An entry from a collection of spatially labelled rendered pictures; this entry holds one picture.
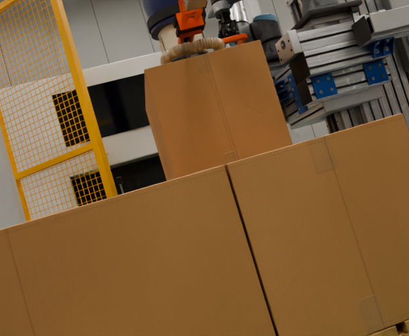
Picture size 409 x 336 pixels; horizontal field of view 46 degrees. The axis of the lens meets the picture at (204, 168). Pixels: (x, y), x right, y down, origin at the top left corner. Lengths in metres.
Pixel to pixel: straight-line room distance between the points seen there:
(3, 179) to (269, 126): 1.76
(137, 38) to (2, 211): 9.30
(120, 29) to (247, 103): 10.40
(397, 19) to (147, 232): 1.34
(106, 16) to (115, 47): 0.76
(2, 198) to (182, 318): 2.10
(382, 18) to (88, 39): 10.24
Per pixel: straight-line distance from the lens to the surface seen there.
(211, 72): 1.60
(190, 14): 1.60
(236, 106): 1.59
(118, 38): 11.84
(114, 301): 0.91
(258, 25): 2.46
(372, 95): 2.11
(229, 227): 0.93
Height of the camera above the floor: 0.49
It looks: 3 degrees up
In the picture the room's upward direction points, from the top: 17 degrees counter-clockwise
